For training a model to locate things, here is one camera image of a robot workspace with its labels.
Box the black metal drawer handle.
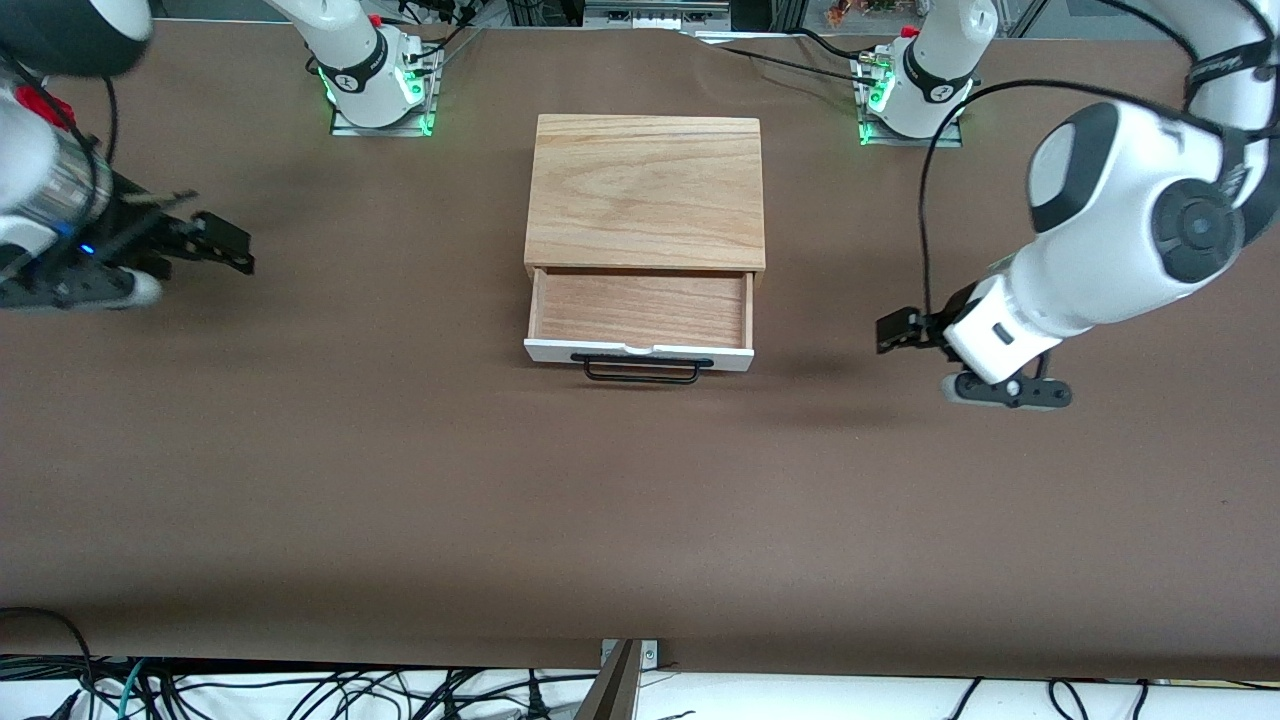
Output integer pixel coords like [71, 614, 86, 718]
[570, 352, 716, 386]

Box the wooden drawer with white front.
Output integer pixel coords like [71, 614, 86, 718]
[524, 267, 756, 386]

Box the light wooden drawer cabinet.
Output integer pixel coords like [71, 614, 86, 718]
[524, 114, 768, 292]

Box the brown table cover sheet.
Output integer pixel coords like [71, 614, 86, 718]
[0, 18, 1280, 683]

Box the colourful background object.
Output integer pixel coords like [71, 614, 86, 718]
[825, 0, 901, 26]

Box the dark metal support beam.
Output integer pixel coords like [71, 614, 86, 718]
[573, 640, 641, 720]

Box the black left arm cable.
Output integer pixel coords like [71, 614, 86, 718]
[919, 78, 1217, 322]

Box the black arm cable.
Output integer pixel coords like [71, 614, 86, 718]
[95, 75, 122, 187]
[919, 78, 1217, 322]

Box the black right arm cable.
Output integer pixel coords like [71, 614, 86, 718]
[95, 75, 122, 187]

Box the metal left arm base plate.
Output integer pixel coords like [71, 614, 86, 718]
[855, 52, 966, 149]

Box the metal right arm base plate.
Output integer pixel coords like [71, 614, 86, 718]
[330, 45, 439, 138]

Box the long black table cable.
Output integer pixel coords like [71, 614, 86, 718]
[712, 44, 866, 83]

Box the short black table cable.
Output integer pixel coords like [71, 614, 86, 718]
[790, 26, 876, 65]

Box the black base connector cable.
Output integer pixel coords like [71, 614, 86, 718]
[405, 0, 486, 71]

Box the black looped floor cable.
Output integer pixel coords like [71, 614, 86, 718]
[0, 606, 97, 720]

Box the aluminium frame rail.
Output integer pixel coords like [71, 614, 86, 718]
[583, 0, 733, 33]

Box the teal floor cable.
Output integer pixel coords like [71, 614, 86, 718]
[112, 658, 149, 720]

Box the black floor cable tangle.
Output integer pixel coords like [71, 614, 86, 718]
[150, 668, 601, 720]

